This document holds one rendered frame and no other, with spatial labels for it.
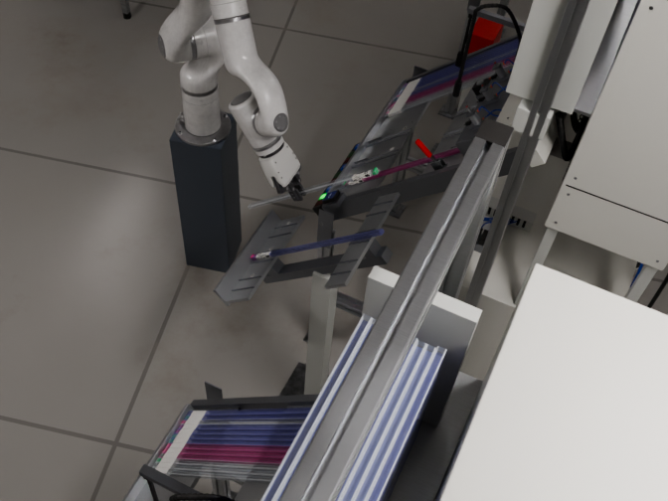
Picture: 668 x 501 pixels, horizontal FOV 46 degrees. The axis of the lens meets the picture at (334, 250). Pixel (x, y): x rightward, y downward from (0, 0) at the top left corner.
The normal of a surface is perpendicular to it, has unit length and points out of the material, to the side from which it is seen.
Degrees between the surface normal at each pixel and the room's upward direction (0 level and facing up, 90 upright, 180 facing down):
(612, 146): 90
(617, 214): 90
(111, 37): 0
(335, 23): 0
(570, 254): 0
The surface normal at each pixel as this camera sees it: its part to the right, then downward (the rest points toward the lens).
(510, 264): 0.07, -0.61
